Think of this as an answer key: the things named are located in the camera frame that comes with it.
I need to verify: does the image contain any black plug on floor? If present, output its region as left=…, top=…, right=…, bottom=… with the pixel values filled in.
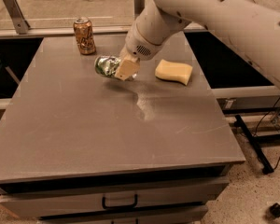
left=269, top=203, right=280, bottom=217

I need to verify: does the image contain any upright orange soda can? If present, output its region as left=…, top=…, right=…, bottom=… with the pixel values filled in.
left=73, top=17, right=96, bottom=55

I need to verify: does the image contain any metal railing bracket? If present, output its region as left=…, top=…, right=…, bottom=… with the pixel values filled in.
left=133, top=0, right=145, bottom=17
left=3, top=0, right=30, bottom=35

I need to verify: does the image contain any black floor stand leg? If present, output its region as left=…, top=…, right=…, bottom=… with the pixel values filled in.
left=234, top=115, right=274, bottom=175

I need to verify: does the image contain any grey lower drawer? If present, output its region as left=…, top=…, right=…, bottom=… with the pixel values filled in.
left=37, top=205, right=208, bottom=224

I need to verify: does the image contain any grey upper drawer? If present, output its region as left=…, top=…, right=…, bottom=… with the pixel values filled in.
left=0, top=176, right=229, bottom=217

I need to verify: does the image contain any middle metal railing bracket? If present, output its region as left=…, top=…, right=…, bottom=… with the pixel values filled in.
left=133, top=0, right=145, bottom=17

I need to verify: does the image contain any crushed green soda can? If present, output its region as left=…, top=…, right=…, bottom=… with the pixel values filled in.
left=94, top=56, right=138, bottom=80

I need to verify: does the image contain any yellow sponge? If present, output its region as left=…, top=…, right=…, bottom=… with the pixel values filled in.
left=155, top=60, right=192, bottom=86

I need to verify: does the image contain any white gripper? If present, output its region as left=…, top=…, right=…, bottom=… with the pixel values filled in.
left=115, top=21, right=164, bottom=80

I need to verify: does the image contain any left metal railing bracket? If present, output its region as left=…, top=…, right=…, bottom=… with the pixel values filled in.
left=3, top=0, right=30, bottom=35

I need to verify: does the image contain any black drawer handle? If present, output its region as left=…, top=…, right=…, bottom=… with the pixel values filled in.
left=101, top=194, right=138, bottom=210

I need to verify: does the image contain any grey drawer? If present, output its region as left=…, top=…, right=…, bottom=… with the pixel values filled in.
left=37, top=205, right=208, bottom=224
left=0, top=176, right=229, bottom=217

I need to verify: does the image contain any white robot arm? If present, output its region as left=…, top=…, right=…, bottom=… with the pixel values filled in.
left=115, top=0, right=280, bottom=89

